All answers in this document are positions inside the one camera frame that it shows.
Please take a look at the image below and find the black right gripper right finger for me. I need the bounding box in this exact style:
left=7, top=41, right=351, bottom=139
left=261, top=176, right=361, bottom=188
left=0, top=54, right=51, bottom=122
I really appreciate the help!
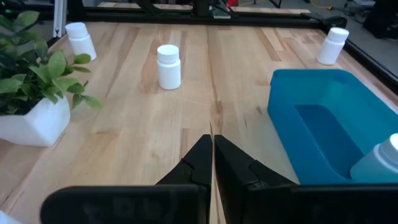
left=214, top=135, right=398, bottom=224

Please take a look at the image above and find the blue plastic basket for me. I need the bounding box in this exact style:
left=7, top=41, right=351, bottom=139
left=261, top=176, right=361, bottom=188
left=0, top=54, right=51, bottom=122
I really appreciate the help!
left=267, top=68, right=398, bottom=186

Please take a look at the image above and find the white pill bottle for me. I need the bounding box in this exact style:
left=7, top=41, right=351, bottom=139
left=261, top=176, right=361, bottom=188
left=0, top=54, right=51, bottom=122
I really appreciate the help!
left=349, top=133, right=398, bottom=184
left=156, top=44, right=182, bottom=91
left=316, top=27, right=350, bottom=65
left=65, top=22, right=98, bottom=62

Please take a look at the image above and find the green plant in white pot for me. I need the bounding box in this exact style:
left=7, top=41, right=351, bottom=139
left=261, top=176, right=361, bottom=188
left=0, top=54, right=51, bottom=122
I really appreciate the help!
left=0, top=10, right=103, bottom=147

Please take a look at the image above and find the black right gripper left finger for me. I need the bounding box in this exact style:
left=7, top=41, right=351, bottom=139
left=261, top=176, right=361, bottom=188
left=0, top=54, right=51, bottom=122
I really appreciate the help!
left=40, top=134, right=214, bottom=224

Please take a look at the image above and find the silver aluminium post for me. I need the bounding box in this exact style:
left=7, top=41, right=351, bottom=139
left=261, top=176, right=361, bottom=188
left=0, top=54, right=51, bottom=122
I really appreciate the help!
left=52, top=0, right=68, bottom=38

